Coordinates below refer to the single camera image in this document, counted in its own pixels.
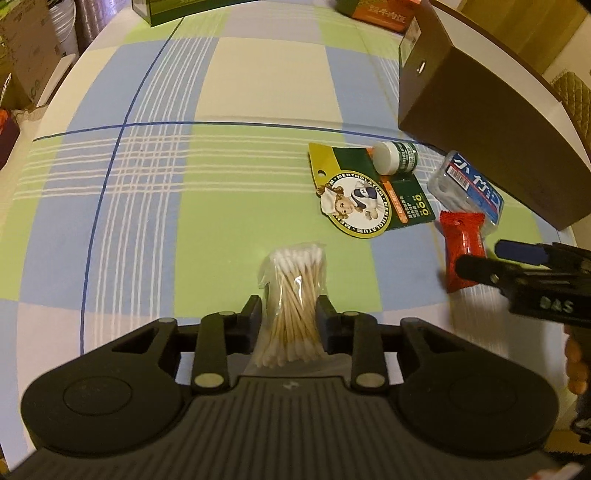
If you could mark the green yellow packaging card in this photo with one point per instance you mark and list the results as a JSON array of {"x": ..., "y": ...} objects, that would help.
[{"x": 360, "y": 203}]

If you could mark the bag of cotton swabs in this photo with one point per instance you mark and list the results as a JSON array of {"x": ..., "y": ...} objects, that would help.
[{"x": 291, "y": 286}]

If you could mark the blue white dental floss box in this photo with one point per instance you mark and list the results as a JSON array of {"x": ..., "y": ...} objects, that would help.
[{"x": 466, "y": 189}]

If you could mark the white jar with green label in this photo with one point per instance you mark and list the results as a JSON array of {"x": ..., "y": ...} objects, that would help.
[{"x": 392, "y": 157}]

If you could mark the white bucket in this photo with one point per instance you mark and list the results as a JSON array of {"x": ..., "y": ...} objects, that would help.
[{"x": 64, "y": 27}]

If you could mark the checked cloth desktop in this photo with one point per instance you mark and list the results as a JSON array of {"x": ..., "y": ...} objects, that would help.
[{"x": 231, "y": 92}]

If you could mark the blue green milk carton box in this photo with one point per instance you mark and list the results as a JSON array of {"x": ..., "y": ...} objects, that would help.
[{"x": 184, "y": 11}]

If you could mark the quilted beige chair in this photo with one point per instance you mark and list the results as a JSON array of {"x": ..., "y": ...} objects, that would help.
[{"x": 575, "y": 99}]

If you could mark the orange box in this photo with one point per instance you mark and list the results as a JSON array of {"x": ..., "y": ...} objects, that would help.
[{"x": 378, "y": 14}]

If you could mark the person's right hand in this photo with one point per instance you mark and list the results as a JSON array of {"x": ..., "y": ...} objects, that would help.
[{"x": 577, "y": 360}]

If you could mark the large cardboard box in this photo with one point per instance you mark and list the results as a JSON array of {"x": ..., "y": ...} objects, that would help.
[{"x": 27, "y": 50}]

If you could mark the red snack packet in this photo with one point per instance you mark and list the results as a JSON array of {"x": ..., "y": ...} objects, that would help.
[{"x": 461, "y": 240}]

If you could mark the brown cardboard box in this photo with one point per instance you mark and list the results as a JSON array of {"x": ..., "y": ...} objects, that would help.
[{"x": 485, "y": 115}]

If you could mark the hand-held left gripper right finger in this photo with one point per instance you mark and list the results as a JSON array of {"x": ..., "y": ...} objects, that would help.
[{"x": 324, "y": 323}]

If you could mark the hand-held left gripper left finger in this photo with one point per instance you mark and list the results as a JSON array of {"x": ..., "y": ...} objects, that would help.
[{"x": 251, "y": 318}]

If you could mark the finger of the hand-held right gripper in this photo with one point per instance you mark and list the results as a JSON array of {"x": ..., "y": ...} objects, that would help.
[
  {"x": 485, "y": 270},
  {"x": 519, "y": 251}
]

